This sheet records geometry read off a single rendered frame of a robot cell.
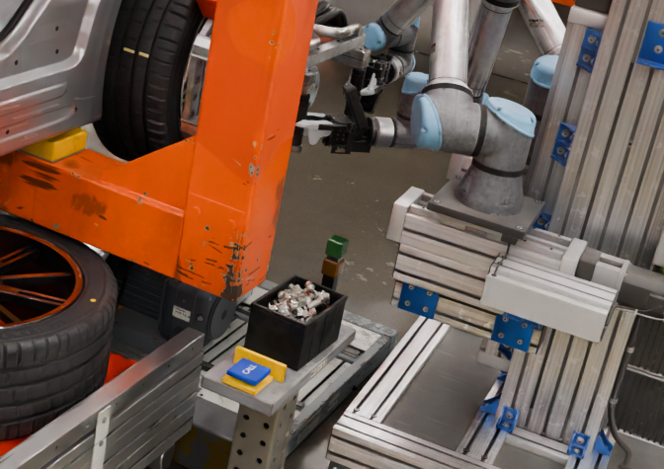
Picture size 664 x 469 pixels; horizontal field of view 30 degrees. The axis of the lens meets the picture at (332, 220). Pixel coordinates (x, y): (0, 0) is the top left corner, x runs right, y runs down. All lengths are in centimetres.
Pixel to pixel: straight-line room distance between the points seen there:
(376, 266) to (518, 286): 173
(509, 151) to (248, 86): 58
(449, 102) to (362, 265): 171
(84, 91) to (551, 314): 119
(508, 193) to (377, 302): 141
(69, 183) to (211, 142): 41
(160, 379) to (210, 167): 49
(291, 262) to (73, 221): 144
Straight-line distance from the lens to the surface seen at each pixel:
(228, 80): 262
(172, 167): 277
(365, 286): 417
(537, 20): 333
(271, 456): 280
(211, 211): 271
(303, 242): 440
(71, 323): 264
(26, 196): 300
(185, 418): 298
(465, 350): 347
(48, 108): 286
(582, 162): 288
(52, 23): 283
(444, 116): 266
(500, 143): 269
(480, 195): 273
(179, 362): 283
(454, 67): 274
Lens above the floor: 179
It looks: 23 degrees down
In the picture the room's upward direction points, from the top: 12 degrees clockwise
